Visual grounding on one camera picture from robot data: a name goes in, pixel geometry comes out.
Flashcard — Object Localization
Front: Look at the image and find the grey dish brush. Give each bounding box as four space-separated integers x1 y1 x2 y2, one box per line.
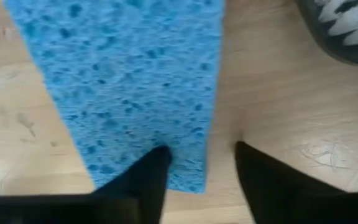
293 0 358 68

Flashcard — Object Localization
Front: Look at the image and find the light blue sponge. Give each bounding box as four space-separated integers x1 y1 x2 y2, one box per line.
3 0 226 194

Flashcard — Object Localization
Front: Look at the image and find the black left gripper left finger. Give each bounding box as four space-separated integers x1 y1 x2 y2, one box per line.
0 145 172 224

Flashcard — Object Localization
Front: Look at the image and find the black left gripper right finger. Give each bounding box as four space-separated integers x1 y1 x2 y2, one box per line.
234 141 358 224

